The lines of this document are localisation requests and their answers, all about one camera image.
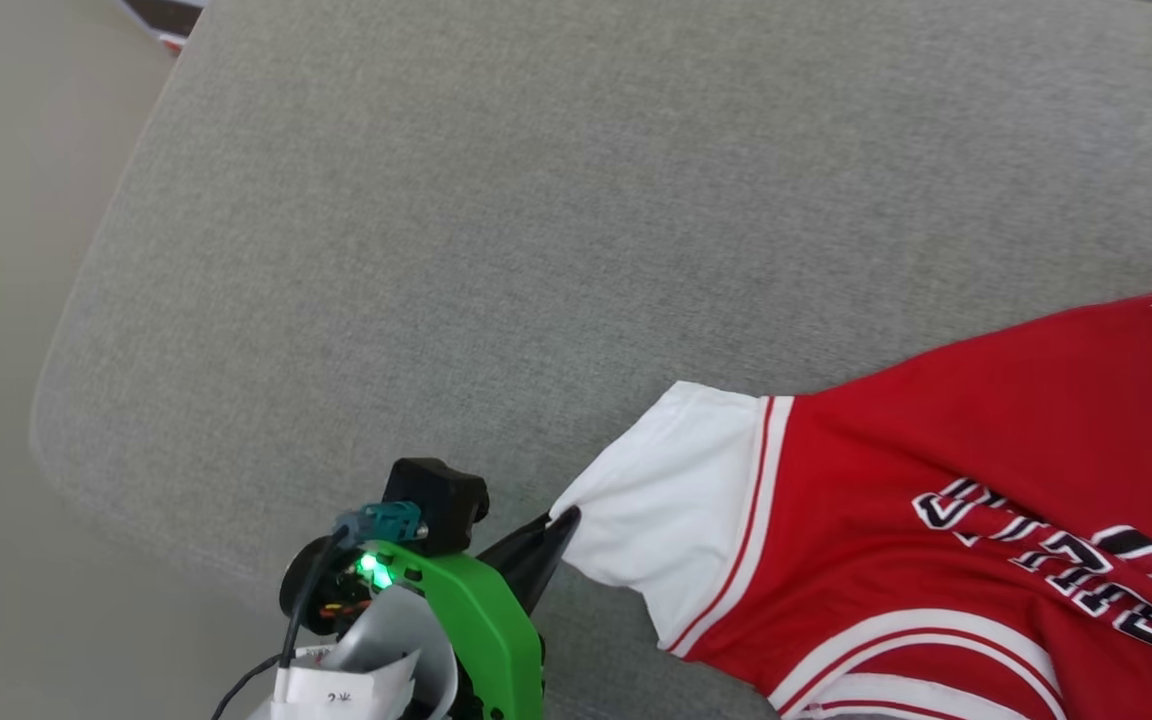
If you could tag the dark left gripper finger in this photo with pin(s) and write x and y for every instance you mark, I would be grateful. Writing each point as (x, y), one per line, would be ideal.
(534, 560)

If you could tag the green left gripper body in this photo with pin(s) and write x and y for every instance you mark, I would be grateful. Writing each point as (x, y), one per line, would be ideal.
(491, 630)

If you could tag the red and white jersey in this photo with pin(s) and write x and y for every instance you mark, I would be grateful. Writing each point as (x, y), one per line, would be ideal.
(936, 430)

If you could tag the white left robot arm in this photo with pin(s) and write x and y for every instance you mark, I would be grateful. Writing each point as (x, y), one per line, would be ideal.
(386, 620)

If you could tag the white paper label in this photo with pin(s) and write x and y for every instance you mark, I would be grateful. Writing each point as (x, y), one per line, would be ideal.
(336, 695)

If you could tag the white instrument box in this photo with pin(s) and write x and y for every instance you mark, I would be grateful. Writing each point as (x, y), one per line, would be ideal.
(168, 30)

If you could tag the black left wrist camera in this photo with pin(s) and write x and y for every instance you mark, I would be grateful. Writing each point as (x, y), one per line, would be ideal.
(441, 500)

